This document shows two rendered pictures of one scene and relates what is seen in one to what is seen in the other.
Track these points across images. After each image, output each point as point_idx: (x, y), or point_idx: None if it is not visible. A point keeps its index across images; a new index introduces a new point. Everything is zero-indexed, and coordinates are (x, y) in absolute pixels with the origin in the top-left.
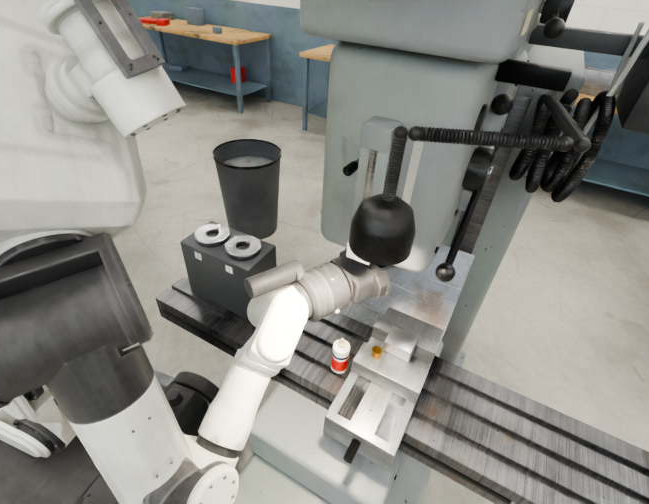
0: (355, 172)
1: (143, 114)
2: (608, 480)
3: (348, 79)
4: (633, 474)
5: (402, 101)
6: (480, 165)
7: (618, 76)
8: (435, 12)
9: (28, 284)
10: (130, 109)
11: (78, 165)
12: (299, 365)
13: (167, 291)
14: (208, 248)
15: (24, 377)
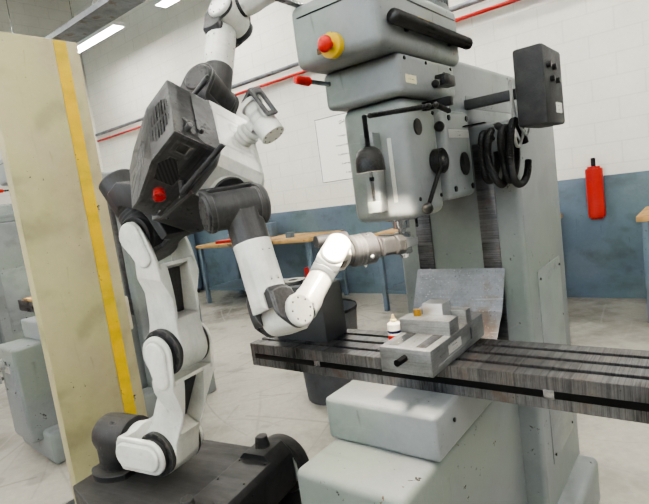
0: None
1: (270, 127)
2: (628, 366)
3: (353, 124)
4: None
5: (376, 123)
6: (434, 153)
7: (514, 108)
8: (373, 83)
9: None
10: (266, 126)
11: (244, 156)
12: (364, 352)
13: (259, 340)
14: (290, 286)
15: (227, 209)
